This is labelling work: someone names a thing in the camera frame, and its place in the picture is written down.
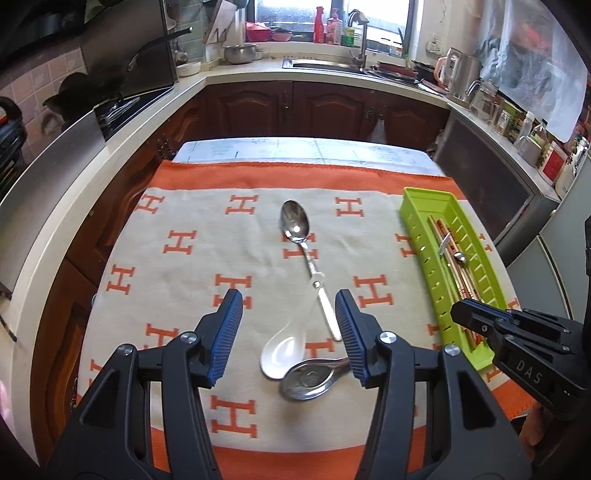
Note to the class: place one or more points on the electric kettle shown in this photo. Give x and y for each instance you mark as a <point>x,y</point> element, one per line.
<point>458,73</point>

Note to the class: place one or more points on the wooden handled steel spoon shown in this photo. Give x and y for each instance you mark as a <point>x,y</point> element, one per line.
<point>457,274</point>

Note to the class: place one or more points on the black wok pan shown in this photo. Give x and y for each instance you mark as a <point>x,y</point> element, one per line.
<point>81,92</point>

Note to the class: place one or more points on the steel oven appliance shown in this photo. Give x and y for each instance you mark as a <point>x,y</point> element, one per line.
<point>509,196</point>

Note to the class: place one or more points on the red label container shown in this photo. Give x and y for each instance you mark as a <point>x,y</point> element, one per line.
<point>552,162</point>

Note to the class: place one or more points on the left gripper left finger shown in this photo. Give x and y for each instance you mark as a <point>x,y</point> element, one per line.
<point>193,361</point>

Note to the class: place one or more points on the large steel spoon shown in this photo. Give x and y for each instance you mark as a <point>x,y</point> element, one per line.
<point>296,228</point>

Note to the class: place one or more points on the orange beige H blanket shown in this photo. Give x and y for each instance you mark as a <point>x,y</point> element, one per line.
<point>199,230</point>

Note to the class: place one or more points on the white ceramic soup spoon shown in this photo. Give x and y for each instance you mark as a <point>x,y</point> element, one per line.
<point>286,341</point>

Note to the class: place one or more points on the right hand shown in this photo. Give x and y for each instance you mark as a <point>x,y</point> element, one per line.
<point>534,428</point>

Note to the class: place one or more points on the lime green plastic tray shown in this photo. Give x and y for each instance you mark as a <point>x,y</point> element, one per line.
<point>428,216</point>

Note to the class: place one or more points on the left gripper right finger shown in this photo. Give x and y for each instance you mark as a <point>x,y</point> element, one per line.
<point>381,360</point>

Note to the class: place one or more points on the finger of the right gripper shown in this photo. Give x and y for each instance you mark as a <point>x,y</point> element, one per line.
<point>486,329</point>
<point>469,310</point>

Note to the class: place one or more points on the small spoon gold handle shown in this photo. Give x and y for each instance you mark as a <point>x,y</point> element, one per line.
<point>444,244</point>

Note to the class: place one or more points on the steel soup ladle spoon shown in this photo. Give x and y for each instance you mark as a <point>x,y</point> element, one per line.
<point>312,378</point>

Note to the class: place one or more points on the steel pot on counter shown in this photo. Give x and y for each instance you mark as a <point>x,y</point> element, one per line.
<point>240,54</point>

